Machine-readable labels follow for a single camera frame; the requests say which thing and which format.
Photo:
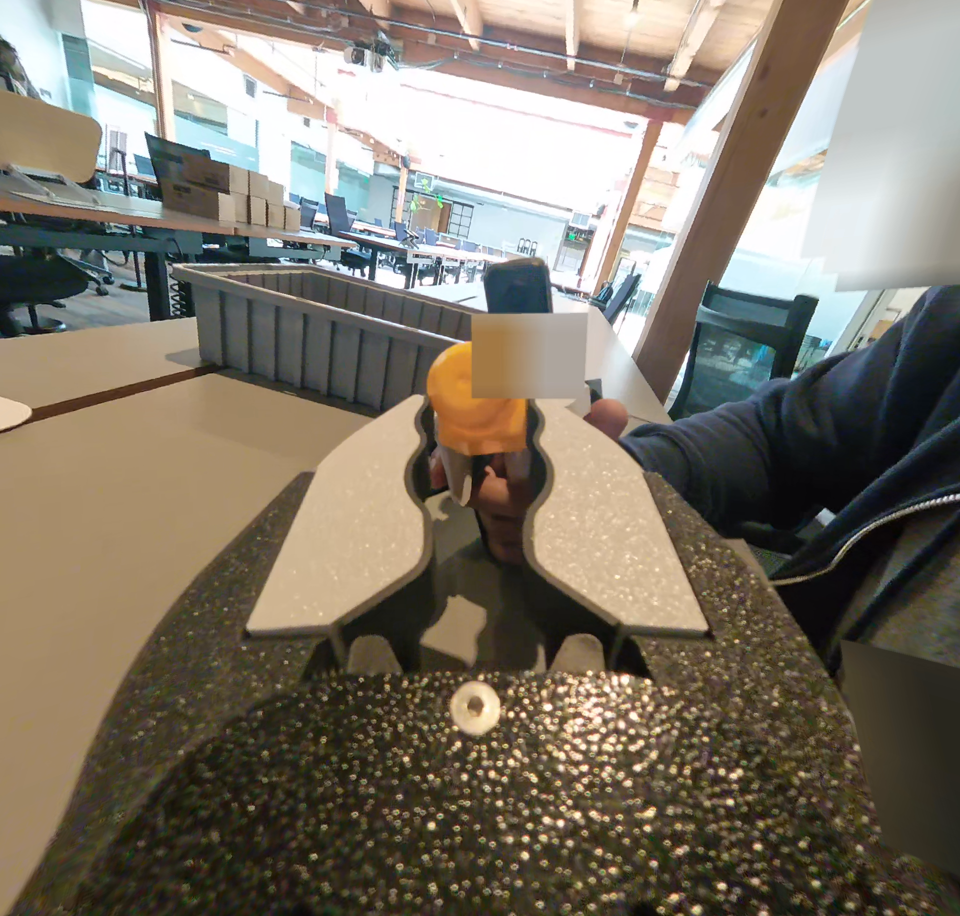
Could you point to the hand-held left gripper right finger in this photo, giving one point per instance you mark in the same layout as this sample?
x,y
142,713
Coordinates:
x,y
615,541

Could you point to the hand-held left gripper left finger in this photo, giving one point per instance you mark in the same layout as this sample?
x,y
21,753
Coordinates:
x,y
345,541

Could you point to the yellow mega block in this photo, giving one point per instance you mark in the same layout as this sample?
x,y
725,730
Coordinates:
x,y
465,425

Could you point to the grey plastic bin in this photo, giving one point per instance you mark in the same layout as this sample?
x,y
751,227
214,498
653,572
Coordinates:
x,y
300,338

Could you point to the person's right forearm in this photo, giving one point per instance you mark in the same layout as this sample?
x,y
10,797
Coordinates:
x,y
787,443

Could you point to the person's right hand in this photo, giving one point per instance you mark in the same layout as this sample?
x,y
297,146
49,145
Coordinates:
x,y
506,503

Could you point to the black mesh office chair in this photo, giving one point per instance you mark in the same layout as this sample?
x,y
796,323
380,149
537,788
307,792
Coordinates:
x,y
750,346

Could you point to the stack of cardboard boxes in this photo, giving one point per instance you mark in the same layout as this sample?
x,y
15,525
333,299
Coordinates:
x,y
225,196

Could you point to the white rounded board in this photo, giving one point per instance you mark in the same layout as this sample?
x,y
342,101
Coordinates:
x,y
11,415

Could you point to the black monitor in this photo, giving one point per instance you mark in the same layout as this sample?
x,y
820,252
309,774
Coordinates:
x,y
169,155

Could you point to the wooden office desk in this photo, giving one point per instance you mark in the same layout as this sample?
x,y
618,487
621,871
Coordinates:
x,y
112,218

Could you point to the wooden support post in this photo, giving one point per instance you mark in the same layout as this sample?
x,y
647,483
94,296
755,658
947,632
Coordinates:
x,y
750,181

